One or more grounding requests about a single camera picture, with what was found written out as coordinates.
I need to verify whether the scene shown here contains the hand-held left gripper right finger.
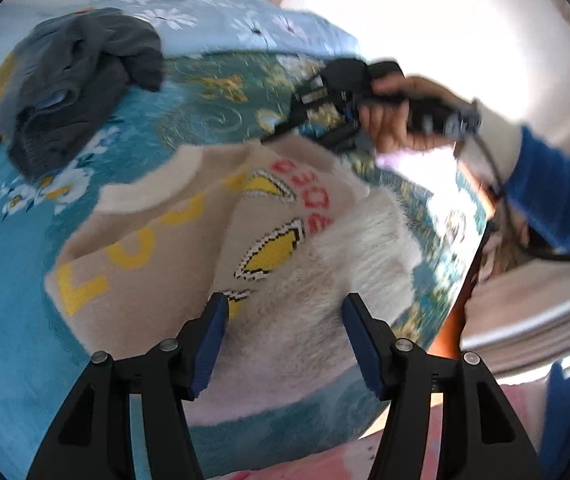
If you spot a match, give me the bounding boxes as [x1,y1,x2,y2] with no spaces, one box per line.
[341,292,546,480]

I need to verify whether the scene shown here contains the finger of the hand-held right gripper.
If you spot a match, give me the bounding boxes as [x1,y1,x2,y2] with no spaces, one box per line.
[320,122,364,154]
[260,99,319,147]

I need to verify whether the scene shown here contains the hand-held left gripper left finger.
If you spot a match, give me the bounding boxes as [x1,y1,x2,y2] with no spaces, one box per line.
[25,292,230,480]

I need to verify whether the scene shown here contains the beige fuzzy sweater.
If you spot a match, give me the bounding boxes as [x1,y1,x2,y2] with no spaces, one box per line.
[44,132,423,428]

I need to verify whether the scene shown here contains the dark grey pants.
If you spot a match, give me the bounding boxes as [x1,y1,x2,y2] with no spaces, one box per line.
[0,7,166,181]

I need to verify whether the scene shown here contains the person's right forearm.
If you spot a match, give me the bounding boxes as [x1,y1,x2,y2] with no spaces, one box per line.
[457,105,570,281]

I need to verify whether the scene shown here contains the person's right hand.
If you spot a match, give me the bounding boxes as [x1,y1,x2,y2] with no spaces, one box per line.
[359,76,476,154]

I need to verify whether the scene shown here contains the light blue floral quilt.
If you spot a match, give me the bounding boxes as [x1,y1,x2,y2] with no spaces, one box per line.
[0,0,361,61]

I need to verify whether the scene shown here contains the white side table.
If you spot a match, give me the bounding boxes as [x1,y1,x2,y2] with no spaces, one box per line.
[460,255,570,376]

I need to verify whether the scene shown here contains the teal floral blanket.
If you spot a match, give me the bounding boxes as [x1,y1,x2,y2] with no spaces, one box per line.
[0,45,490,480]

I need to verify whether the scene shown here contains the wooden bed frame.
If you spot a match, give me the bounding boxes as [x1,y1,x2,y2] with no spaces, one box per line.
[432,185,498,353]

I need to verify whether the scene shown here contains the black cable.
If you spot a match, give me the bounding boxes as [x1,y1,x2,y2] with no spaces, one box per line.
[457,130,570,263]

